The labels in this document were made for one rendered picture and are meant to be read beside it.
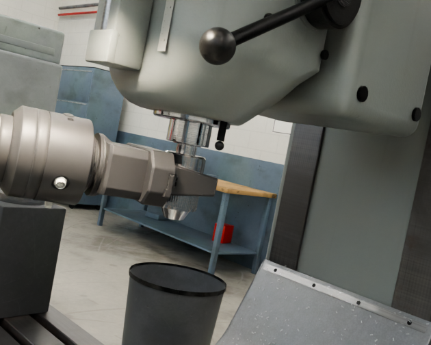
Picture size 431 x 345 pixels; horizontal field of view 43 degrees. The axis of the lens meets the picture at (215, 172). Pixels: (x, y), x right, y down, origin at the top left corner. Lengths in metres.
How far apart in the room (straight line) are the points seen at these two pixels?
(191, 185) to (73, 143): 0.13
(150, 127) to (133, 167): 7.14
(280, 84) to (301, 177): 0.40
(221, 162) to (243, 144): 0.38
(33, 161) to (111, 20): 0.15
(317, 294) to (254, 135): 5.37
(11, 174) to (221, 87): 0.21
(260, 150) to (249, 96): 5.59
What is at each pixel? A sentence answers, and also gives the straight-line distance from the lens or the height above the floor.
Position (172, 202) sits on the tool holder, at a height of 1.22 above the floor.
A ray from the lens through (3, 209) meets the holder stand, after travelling 0.92.
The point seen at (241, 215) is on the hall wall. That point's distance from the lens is 6.23.
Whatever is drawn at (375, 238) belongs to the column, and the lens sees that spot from 0.87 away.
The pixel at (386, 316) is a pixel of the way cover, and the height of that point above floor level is 1.09.
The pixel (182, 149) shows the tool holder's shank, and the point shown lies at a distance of 0.59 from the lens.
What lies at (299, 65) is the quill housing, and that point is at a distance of 0.57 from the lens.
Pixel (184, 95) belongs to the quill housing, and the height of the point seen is 1.33.
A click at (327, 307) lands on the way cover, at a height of 1.07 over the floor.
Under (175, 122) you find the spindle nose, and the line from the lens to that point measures 0.58.
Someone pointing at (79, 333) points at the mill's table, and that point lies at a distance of 0.96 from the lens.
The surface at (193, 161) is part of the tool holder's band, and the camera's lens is 0.58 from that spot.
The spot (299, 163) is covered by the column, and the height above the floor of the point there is 1.28.
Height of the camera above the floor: 1.29
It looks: 3 degrees down
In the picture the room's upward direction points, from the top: 11 degrees clockwise
